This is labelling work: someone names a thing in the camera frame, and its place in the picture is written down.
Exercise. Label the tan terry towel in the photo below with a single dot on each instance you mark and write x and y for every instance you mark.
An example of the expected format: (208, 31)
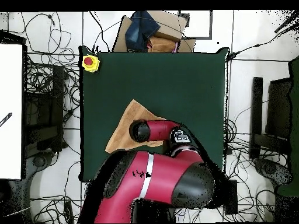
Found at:
(130, 114)

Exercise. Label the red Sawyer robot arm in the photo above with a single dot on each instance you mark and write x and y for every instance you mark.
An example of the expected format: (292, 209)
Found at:
(158, 177)

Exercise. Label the dark green table cloth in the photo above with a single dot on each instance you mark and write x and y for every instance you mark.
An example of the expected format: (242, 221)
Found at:
(175, 81)

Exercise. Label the tan towel in box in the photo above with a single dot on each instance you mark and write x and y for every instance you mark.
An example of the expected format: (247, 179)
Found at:
(161, 45)

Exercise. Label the yellow emergency stop button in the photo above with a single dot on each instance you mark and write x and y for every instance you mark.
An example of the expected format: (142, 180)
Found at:
(88, 61)

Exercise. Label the blue denim jeans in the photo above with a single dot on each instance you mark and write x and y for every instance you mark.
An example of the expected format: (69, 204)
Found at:
(140, 30)

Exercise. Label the black equipment rack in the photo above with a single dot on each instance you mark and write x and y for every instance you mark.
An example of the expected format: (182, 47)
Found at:
(57, 93)

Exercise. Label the brown cardboard box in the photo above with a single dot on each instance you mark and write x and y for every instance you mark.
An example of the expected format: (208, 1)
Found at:
(169, 25)

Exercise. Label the long black floor bar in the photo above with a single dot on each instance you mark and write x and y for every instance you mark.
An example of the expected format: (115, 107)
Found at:
(256, 112)

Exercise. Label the black power strip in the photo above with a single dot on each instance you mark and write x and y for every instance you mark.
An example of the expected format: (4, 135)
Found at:
(232, 198)

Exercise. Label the grey stand base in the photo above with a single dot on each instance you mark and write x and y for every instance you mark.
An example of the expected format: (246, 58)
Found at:
(271, 170)
(38, 161)

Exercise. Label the black panel stand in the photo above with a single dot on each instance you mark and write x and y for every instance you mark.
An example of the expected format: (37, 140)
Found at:
(279, 105)

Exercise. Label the green cloth on stand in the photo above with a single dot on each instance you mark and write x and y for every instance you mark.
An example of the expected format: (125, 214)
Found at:
(294, 116)

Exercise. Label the black rectangular floor frame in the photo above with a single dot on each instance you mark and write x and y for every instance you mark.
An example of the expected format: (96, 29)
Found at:
(201, 38)

